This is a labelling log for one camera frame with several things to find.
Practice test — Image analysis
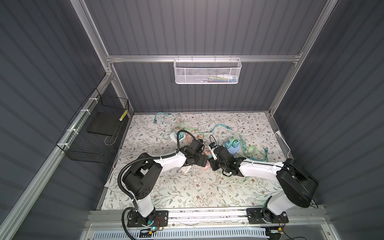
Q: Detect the white power strip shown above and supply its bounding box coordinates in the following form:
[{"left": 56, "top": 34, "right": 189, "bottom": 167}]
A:
[{"left": 170, "top": 132, "right": 180, "bottom": 143}]

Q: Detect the teal charger on white strip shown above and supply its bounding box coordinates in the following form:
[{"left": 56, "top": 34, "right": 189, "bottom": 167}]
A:
[{"left": 175, "top": 132, "right": 186, "bottom": 142}]

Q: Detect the black wire basket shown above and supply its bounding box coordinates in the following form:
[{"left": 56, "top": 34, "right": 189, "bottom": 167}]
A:
[{"left": 57, "top": 90, "right": 130, "bottom": 164}]

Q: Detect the black corrugated cable conduit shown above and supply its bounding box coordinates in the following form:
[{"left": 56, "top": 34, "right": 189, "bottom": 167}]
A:
[{"left": 116, "top": 129, "right": 199, "bottom": 200}]

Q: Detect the teal charging cable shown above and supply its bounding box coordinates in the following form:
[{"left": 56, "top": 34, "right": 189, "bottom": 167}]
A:
[{"left": 209, "top": 124, "right": 233, "bottom": 135}]

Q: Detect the white power plug cable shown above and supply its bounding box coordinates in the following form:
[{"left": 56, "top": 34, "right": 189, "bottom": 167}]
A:
[{"left": 274, "top": 129, "right": 293, "bottom": 160}]

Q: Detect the white power adapter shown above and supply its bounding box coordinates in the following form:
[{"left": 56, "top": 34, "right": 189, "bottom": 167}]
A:
[{"left": 180, "top": 166, "right": 195, "bottom": 176}]

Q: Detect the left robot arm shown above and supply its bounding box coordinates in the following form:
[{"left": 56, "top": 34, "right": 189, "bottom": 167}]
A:
[{"left": 117, "top": 139, "right": 204, "bottom": 219}]

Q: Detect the white wire basket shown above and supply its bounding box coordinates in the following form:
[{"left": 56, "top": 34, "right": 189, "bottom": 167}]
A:
[{"left": 173, "top": 58, "right": 242, "bottom": 85}]

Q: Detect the teal multi-head cable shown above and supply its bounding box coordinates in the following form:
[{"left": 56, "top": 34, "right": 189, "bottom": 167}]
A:
[{"left": 153, "top": 112, "right": 181, "bottom": 124}]

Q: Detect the teal USB charger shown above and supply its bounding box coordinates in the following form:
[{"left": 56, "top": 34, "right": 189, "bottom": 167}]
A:
[{"left": 225, "top": 138, "right": 236, "bottom": 149}]

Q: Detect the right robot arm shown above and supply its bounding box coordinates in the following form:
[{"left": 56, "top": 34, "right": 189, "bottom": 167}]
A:
[{"left": 210, "top": 144, "right": 319, "bottom": 223}]

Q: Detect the green multi-head cable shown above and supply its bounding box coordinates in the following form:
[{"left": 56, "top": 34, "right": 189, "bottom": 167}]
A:
[{"left": 239, "top": 134, "right": 269, "bottom": 164}]

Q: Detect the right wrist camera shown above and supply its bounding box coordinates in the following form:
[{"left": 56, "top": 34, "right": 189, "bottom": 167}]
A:
[{"left": 209, "top": 142, "right": 217, "bottom": 161}]

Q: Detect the blue power strip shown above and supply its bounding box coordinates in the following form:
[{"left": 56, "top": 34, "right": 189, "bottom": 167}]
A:
[{"left": 224, "top": 144, "right": 241, "bottom": 155}]

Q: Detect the pink power strip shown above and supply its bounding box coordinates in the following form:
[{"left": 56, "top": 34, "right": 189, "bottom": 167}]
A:
[{"left": 204, "top": 150, "right": 213, "bottom": 161}]

